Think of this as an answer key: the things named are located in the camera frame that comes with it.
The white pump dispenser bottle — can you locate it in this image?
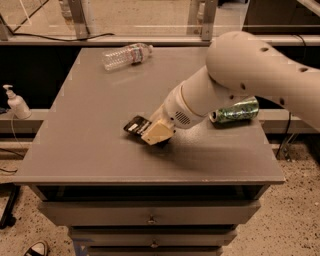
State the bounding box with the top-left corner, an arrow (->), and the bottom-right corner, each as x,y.
3,85 -> 31,119

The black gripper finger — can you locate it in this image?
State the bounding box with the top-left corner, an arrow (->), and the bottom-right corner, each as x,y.
156,138 -> 171,148

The grey drawer cabinet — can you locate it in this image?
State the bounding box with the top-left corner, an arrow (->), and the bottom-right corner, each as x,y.
16,47 -> 284,256

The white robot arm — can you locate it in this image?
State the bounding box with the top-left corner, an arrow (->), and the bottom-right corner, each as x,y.
142,31 -> 320,145

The black and white shoe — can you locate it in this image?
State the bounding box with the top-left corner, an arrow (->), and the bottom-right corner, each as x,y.
23,241 -> 49,256

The green soda can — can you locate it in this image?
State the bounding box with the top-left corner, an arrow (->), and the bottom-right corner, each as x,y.
208,97 -> 259,124

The clear plastic water bottle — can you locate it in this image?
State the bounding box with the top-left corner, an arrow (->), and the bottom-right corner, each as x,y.
102,43 -> 153,71

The black stand foot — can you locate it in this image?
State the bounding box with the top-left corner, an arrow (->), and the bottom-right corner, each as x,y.
0,183 -> 20,230

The black cable on ledge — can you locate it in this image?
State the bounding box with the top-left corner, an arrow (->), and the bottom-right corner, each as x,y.
0,13 -> 116,42

